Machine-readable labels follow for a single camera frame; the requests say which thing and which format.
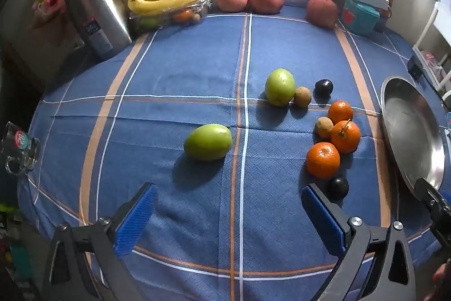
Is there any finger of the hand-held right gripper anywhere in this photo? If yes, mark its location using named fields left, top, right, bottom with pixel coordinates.
left=414, top=177, right=448, bottom=217

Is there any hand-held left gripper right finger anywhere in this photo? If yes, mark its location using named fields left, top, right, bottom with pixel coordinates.
left=301, top=183, right=421, bottom=301

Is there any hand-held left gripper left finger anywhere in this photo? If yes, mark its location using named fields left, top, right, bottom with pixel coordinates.
left=42, top=182, right=159, bottom=301

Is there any dark purple plum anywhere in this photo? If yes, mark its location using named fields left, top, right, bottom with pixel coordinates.
left=314, top=79, right=334, bottom=99
left=328, top=177, right=349, bottom=200

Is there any stainless steel bowl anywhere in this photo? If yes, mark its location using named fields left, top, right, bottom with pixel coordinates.
left=381, top=75, right=446, bottom=192

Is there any small brown kiwi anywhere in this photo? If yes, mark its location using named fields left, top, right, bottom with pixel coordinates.
left=315, top=117, right=334, bottom=139
left=293, top=87, right=312, bottom=107

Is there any green mango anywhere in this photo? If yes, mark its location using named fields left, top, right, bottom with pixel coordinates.
left=183, top=124, right=233, bottom=161
left=265, top=68, right=297, bottom=107

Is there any person's right hand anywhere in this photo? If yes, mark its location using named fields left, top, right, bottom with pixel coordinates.
left=428, top=260, right=451, bottom=301

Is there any black power adapter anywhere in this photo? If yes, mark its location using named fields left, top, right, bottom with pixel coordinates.
left=407, top=56, right=425, bottom=79

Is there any pink plastic bag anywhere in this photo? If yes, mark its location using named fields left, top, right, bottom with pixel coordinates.
left=421, top=50, right=448, bottom=83

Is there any clear glass mug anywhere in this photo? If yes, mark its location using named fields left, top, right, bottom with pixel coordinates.
left=0, top=122, right=41, bottom=176

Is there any blue plaid tablecloth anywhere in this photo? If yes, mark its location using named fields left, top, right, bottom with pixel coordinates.
left=17, top=10, right=451, bottom=301

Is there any white shelf rack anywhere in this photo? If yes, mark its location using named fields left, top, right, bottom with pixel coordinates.
left=412, top=0, right=451, bottom=93

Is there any teal plastic box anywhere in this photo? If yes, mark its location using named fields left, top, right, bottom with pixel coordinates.
left=342, top=0, right=381, bottom=35

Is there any clear glass fruit tray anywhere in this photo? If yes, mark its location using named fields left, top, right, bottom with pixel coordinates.
left=129, top=0, right=215, bottom=32

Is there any large dark red apple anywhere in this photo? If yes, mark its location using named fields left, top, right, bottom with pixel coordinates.
left=306, top=0, right=339, bottom=29

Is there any yellow banana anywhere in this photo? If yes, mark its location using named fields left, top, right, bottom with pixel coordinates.
left=127, top=0, right=204, bottom=15

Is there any stainless steel kettle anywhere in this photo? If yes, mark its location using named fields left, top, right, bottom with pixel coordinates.
left=58, top=0, right=138, bottom=61

